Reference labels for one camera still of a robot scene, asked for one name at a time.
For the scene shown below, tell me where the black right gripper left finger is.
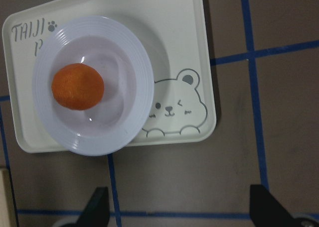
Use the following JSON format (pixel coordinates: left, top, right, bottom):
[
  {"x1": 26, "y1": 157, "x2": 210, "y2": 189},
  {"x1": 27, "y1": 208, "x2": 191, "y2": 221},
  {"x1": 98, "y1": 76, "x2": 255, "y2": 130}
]
[{"x1": 76, "y1": 187, "x2": 110, "y2": 227}]

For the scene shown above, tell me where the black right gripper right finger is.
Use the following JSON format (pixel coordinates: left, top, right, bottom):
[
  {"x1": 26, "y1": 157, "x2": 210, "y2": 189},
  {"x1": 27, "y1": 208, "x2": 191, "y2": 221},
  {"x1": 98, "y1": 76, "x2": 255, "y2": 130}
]
[{"x1": 249, "y1": 185, "x2": 299, "y2": 227}]

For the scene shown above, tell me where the orange fruit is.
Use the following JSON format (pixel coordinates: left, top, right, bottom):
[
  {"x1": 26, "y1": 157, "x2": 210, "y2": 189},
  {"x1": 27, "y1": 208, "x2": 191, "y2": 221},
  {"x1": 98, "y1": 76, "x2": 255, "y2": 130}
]
[{"x1": 51, "y1": 63, "x2": 105, "y2": 111}]

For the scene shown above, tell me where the white round plate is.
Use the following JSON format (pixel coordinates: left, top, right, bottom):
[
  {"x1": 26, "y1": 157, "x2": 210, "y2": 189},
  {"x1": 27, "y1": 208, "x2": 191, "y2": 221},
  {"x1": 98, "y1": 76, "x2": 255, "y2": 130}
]
[{"x1": 32, "y1": 16, "x2": 154, "y2": 156}]

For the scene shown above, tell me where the cream bear tray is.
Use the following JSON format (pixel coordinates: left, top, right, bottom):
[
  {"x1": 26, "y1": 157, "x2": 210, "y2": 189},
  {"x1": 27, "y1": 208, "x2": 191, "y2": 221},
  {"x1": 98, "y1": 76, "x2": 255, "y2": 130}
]
[{"x1": 2, "y1": 0, "x2": 217, "y2": 153}]

